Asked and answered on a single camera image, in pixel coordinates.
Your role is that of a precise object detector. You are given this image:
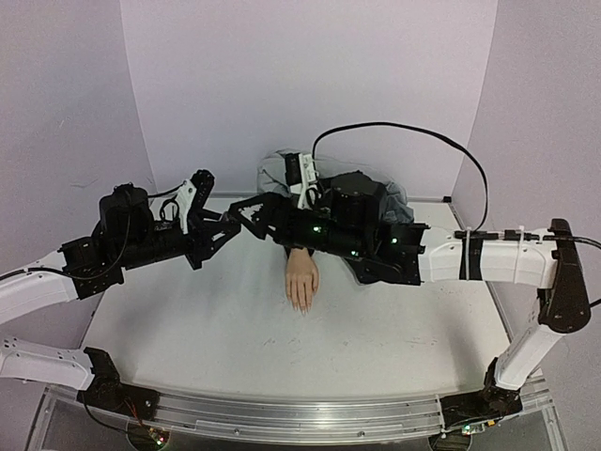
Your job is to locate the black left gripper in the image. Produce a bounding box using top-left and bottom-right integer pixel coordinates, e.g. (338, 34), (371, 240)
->
(120, 210), (239, 272)

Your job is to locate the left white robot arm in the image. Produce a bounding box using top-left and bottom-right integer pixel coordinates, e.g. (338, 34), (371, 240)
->
(1, 181), (240, 411)

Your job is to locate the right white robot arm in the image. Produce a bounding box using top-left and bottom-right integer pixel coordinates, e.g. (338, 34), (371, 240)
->
(228, 172), (591, 391)

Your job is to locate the mannequin hand with long nails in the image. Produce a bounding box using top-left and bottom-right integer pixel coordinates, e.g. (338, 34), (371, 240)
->
(285, 248), (319, 315)

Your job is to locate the grey and black jacket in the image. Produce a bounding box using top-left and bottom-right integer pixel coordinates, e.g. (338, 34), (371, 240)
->
(256, 148), (414, 224)

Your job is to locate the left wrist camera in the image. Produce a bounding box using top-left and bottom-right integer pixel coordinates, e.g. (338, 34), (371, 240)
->
(175, 169), (215, 235)

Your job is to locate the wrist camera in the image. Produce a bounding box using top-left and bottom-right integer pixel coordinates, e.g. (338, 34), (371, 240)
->
(175, 169), (215, 235)
(284, 152), (320, 210)

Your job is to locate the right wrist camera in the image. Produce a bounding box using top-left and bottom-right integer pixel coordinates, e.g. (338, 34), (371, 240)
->
(284, 152), (320, 210)

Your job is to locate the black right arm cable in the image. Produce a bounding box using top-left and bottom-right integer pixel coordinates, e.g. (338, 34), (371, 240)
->
(311, 121), (490, 234)

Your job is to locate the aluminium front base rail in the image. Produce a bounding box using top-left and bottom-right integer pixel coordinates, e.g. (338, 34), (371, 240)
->
(27, 375), (564, 451)

